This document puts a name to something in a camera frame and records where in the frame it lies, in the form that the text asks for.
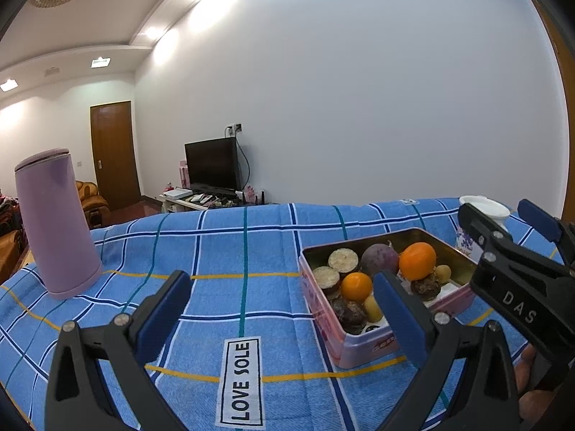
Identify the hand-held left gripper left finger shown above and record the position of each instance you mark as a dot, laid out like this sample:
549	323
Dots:
164	321

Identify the orange leather armchair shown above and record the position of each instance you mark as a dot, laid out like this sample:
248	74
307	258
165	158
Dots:
90	202

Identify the person's right hand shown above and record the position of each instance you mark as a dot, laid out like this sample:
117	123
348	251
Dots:
524	370

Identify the ceiling air vent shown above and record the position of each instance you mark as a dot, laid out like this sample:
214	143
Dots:
51	72

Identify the orange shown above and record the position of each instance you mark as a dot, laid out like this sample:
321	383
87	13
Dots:
417	260
357	286

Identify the small olive round fruit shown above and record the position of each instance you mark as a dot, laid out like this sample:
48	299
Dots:
444	273
372	308

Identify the lilac electric kettle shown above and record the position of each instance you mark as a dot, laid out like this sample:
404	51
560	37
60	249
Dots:
58	233

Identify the purple round fruit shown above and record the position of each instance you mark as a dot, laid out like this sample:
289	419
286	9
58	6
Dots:
379	259

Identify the square ceiling light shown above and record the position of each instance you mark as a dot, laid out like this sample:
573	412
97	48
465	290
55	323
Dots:
8	84
101	61

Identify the blue plaid blanket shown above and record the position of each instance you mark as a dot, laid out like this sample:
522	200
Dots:
247	251

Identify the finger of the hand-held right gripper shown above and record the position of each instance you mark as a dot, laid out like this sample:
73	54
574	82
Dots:
539	220
487	233

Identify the white television stand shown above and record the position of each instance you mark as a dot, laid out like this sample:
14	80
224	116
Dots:
211	201

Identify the white set-top box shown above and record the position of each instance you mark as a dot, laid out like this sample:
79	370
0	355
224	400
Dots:
176	193

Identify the pink metal tin box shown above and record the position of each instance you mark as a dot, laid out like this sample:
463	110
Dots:
359	350

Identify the halved dark-skinned fruit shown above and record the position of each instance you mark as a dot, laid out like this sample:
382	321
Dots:
342	259
326	277

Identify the dark brown round fruit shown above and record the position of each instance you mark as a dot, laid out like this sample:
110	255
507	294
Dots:
424	288
350	314

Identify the black television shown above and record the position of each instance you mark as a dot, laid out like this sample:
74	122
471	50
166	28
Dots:
211	164

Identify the wall power socket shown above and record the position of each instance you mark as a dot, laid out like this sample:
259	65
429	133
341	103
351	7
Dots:
234	129

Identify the brown leather sofa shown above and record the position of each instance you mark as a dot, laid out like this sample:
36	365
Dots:
11	247

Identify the pink box beside television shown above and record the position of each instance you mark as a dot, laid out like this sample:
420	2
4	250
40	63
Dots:
183	175

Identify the brown wooden door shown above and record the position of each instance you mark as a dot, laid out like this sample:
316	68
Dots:
114	157

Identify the white floral mug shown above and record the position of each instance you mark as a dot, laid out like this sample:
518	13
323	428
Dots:
492	210

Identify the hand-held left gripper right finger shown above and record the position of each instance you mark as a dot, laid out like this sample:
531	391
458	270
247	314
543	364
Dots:
400	321

